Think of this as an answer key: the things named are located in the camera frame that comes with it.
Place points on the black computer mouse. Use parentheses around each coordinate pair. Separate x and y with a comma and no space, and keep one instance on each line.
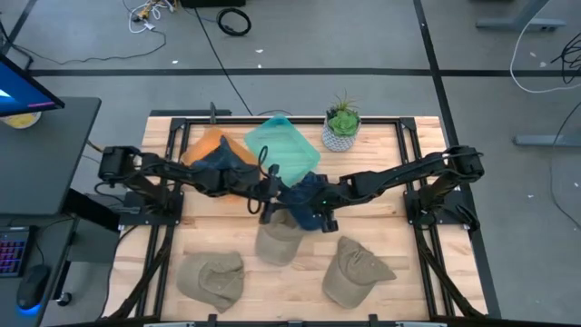
(32,286)

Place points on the computer monitor with blue screen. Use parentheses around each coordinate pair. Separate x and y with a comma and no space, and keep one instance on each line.
(18,91)

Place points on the black aluminium table frame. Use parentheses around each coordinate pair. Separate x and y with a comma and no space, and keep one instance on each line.
(179,131)

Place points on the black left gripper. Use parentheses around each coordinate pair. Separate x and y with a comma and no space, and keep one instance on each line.
(275,195)

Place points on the black box on floor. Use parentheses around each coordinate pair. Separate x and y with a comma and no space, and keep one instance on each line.
(212,3)

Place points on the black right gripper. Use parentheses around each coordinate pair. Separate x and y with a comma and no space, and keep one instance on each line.
(327,200)

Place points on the teal plastic bin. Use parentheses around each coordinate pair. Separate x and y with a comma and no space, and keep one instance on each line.
(290,145)

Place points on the dark blue baseball cap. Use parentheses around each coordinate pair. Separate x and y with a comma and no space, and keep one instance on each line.
(299,200)
(222,156)

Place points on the black caster wheel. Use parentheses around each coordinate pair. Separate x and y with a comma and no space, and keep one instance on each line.
(64,298)

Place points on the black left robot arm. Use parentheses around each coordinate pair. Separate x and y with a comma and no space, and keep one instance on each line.
(159,165)

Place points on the backlit keyboard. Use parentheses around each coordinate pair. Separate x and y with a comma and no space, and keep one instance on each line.
(11,254)

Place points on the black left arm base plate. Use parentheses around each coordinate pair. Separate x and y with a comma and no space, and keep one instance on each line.
(131,213)

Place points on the black desk top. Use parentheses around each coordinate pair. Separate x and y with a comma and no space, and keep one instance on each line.
(41,159)

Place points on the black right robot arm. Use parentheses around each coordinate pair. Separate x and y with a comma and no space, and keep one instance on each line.
(408,170)

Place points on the succulent in patterned white pot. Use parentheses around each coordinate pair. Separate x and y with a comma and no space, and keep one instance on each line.
(341,129)

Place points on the grey desk foot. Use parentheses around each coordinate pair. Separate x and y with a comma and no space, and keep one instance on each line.
(544,140)
(517,22)

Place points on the khaki baseball cap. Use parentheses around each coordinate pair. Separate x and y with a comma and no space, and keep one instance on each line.
(211,279)
(278,240)
(351,277)

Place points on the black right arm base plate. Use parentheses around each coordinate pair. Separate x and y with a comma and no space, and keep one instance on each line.
(454,204)

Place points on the yellow round container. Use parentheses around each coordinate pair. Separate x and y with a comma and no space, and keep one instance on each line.
(20,120)

